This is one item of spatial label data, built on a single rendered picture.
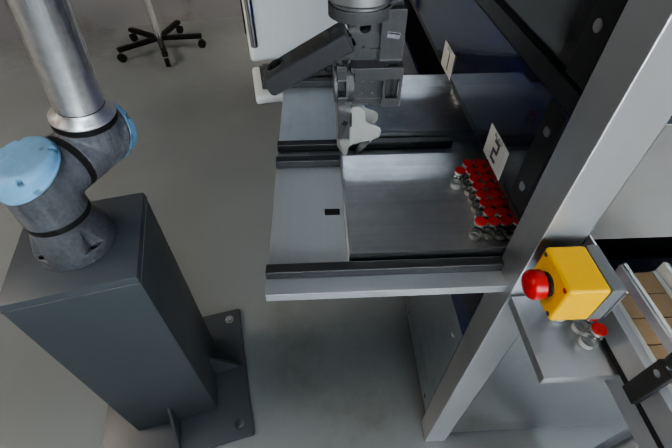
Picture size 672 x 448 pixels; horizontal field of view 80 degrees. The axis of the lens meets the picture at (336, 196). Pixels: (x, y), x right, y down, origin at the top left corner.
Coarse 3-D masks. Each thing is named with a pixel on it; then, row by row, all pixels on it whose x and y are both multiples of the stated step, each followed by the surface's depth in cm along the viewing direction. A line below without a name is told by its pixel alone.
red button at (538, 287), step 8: (528, 272) 53; (536, 272) 53; (528, 280) 53; (536, 280) 52; (544, 280) 52; (528, 288) 53; (536, 288) 52; (544, 288) 52; (528, 296) 53; (536, 296) 52; (544, 296) 52
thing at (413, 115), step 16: (416, 80) 111; (432, 80) 111; (448, 80) 111; (416, 96) 108; (432, 96) 108; (448, 96) 108; (384, 112) 103; (400, 112) 103; (416, 112) 103; (432, 112) 103; (448, 112) 103; (384, 128) 98; (400, 128) 98; (416, 128) 98; (432, 128) 98; (448, 128) 98; (464, 128) 98
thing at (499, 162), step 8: (488, 136) 72; (496, 136) 69; (488, 144) 72; (496, 144) 69; (488, 152) 72; (504, 152) 66; (488, 160) 72; (496, 160) 69; (504, 160) 66; (496, 168) 69; (496, 176) 69
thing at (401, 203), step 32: (352, 160) 86; (384, 160) 86; (416, 160) 87; (448, 160) 87; (352, 192) 82; (384, 192) 82; (416, 192) 82; (448, 192) 82; (352, 224) 76; (384, 224) 76; (416, 224) 76; (448, 224) 76; (352, 256) 68; (384, 256) 68; (416, 256) 68; (448, 256) 69; (480, 256) 69
